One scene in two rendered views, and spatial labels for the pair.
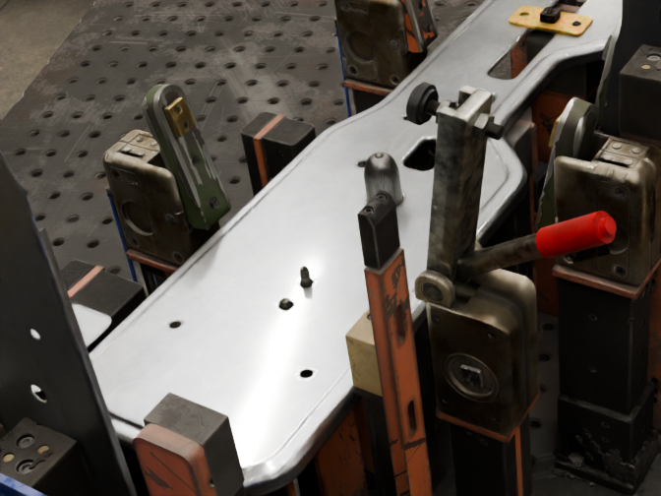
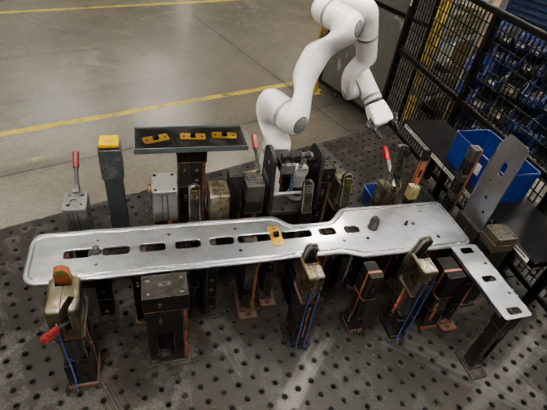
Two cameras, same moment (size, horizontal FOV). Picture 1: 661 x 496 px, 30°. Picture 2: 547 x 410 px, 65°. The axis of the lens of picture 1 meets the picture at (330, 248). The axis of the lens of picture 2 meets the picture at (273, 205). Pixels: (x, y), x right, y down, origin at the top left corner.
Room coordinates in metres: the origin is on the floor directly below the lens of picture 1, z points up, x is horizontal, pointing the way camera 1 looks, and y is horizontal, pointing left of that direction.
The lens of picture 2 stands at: (2.00, 0.22, 1.94)
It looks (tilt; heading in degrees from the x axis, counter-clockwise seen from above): 40 degrees down; 211
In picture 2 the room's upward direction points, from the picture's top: 9 degrees clockwise
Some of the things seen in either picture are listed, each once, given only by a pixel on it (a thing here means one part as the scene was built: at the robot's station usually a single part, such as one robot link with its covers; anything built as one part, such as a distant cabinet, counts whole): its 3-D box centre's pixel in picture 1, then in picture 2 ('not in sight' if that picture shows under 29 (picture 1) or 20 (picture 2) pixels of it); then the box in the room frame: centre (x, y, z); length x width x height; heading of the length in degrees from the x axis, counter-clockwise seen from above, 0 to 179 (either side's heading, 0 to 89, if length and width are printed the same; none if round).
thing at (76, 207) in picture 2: not in sight; (85, 242); (1.51, -0.77, 0.88); 0.11 x 0.10 x 0.36; 51
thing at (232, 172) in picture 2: not in sight; (232, 215); (1.09, -0.50, 0.90); 0.05 x 0.05 x 0.40; 51
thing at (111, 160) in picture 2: not in sight; (116, 197); (1.32, -0.84, 0.92); 0.08 x 0.08 x 0.44; 51
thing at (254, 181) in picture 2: not in sight; (250, 220); (1.05, -0.44, 0.89); 0.13 x 0.11 x 0.38; 51
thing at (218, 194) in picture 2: not in sight; (216, 231); (1.18, -0.49, 0.89); 0.13 x 0.11 x 0.38; 51
